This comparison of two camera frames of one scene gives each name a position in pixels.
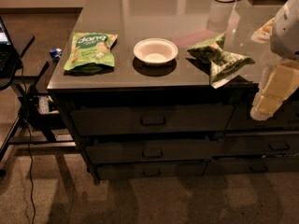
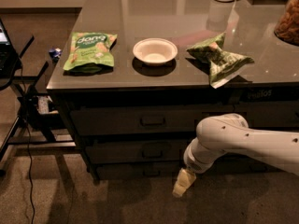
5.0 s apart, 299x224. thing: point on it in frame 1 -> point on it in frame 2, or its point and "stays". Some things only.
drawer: [153, 151] stays
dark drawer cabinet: [161, 82] stays
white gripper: [286, 32] -> [192, 163]
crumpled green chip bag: [222, 63] stays
